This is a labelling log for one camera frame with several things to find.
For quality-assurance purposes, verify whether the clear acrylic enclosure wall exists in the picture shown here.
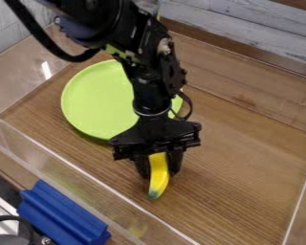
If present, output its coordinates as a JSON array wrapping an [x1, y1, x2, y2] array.
[[0, 119, 199, 245]]

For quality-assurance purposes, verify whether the yellow toy banana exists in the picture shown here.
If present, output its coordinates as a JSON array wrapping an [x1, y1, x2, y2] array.
[[147, 152, 169, 199]]

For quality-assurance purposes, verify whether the green round plate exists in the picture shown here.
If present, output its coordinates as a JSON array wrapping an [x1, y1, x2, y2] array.
[[59, 58, 185, 142]]

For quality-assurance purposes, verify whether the black cable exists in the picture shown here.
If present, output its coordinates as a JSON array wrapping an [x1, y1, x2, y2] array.
[[0, 215, 38, 245]]

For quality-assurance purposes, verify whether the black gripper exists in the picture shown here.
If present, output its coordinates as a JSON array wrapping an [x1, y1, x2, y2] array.
[[109, 117, 201, 179]]

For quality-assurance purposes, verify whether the blue plastic clamp block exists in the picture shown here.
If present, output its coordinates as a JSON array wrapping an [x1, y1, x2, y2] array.
[[17, 180, 110, 245]]

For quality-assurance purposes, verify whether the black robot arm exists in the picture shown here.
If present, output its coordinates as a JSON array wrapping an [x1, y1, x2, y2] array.
[[3, 0, 201, 178]]

